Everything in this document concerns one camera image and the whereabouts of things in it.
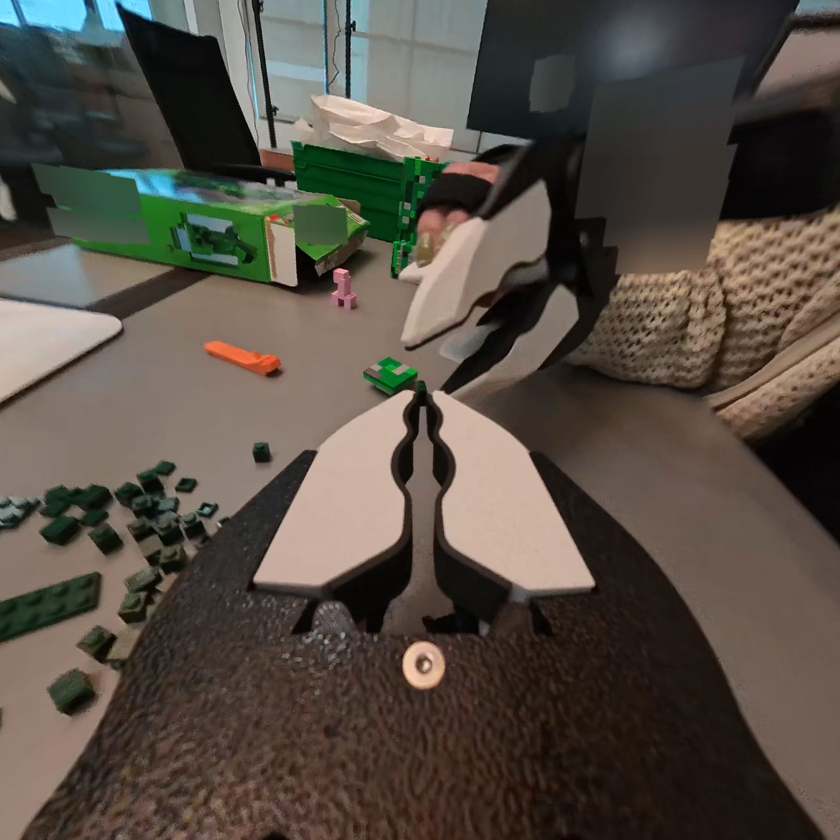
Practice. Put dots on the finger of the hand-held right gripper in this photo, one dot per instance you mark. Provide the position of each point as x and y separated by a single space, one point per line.
459 342
538 334

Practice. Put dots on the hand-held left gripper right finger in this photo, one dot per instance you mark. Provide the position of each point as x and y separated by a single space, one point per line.
505 518

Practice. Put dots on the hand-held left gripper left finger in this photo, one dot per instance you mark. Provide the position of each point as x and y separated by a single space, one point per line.
348 512

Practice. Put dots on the pile of dark green pieces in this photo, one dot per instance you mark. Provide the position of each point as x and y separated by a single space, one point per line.
161 518

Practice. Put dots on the person's right forearm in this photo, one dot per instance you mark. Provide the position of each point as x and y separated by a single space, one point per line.
656 315

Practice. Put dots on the small green grey lego assembly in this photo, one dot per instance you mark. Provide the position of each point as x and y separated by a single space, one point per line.
390 375

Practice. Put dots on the pink lego pig figure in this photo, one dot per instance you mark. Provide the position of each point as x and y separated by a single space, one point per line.
342 292

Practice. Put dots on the large green lego model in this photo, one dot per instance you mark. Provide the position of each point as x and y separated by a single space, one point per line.
341 177

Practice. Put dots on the green lego set box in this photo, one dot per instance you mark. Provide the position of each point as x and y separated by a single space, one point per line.
216 197

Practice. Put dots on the dark green lego plate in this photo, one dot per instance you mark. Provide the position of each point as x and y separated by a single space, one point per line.
49 604

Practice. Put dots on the person's right hand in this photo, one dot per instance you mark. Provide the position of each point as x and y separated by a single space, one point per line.
441 226

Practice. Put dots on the black monitor screen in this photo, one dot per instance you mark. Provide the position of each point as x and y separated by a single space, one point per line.
499 65

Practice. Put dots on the orange brick separator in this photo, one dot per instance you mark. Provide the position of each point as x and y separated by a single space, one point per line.
243 358

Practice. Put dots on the white crumpled paper bags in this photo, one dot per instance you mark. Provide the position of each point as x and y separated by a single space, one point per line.
374 128

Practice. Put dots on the studio light on stand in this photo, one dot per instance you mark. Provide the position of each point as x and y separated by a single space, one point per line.
262 79
348 46

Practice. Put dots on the white book stand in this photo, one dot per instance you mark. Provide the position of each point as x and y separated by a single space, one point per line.
46 341

